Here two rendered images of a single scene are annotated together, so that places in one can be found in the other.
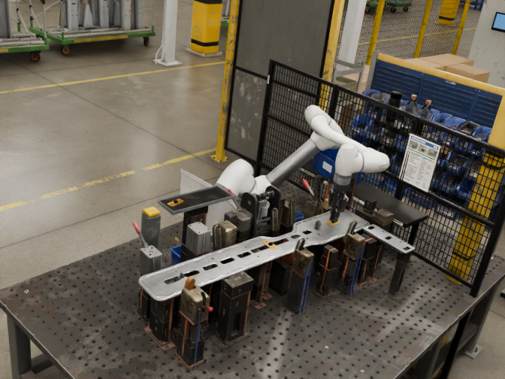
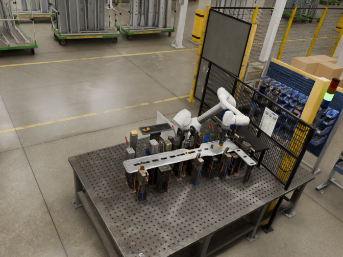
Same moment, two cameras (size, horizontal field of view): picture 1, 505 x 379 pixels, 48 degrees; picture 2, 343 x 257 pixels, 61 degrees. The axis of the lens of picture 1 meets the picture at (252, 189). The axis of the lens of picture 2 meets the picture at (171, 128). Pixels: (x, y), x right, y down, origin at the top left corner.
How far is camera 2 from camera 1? 0.63 m
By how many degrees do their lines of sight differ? 12
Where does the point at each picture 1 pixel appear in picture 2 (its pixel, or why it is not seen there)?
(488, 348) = (298, 214)
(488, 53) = not seen: outside the picture
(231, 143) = (196, 94)
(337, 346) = (208, 203)
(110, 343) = (109, 186)
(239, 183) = (182, 120)
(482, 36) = not seen: outside the picture
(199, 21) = (196, 26)
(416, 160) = (267, 120)
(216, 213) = (169, 133)
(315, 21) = (240, 39)
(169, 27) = (180, 29)
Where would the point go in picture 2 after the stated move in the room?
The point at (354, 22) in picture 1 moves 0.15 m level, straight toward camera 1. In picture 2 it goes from (270, 35) to (269, 36)
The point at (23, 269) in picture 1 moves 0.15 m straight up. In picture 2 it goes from (90, 145) to (90, 137)
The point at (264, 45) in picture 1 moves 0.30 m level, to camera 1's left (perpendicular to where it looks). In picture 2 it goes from (216, 48) to (200, 45)
